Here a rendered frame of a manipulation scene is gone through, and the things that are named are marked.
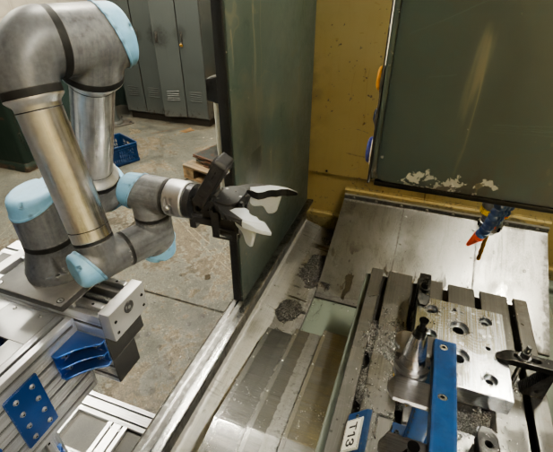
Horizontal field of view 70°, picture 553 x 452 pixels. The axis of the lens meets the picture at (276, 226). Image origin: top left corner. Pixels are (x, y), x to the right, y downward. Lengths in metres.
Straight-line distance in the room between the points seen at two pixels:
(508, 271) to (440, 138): 1.51
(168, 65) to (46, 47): 4.81
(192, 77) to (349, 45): 3.84
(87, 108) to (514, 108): 0.73
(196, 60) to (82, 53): 4.61
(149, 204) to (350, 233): 1.24
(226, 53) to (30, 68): 0.48
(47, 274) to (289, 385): 0.75
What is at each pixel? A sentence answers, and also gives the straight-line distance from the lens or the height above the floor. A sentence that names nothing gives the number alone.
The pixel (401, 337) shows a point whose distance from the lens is 0.83.
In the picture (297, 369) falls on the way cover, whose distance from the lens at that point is 1.36.
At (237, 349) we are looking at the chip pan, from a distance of 1.49.
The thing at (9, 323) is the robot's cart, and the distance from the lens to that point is 1.22.
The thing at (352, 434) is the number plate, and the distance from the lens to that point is 1.02.
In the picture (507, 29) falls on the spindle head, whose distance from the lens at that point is 0.42.
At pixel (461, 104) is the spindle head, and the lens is 0.43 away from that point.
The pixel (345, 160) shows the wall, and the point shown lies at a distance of 1.93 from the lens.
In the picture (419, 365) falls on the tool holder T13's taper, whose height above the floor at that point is 1.24.
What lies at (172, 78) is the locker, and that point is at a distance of 5.58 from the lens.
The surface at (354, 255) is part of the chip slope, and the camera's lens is 1.83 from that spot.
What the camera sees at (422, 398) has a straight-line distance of 0.76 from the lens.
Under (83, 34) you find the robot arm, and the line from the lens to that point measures 0.79.
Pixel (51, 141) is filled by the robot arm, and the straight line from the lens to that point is 0.77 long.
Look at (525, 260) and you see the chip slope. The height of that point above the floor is 0.79.
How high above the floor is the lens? 1.82
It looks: 33 degrees down
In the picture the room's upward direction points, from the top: straight up
